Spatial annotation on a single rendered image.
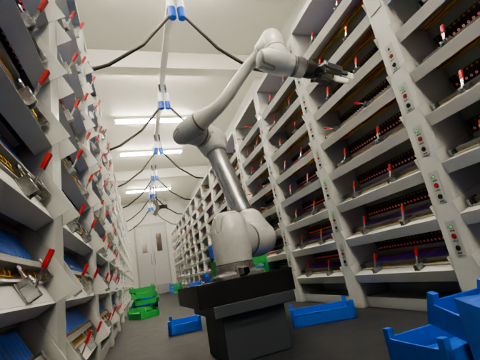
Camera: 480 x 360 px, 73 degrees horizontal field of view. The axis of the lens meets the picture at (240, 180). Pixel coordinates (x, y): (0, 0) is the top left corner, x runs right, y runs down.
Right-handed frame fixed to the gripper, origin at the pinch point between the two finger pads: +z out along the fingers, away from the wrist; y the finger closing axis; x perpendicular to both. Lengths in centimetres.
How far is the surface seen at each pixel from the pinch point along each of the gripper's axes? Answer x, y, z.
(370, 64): -7.9, -2.9, 12.6
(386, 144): 29.1, 2.5, 20.3
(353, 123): 10.7, 18.6, 16.4
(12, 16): 41, -44, -109
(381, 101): 10.8, -2.5, 16.5
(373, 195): 48, 19, 24
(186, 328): 115, 107, -49
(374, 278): 85, 35, 32
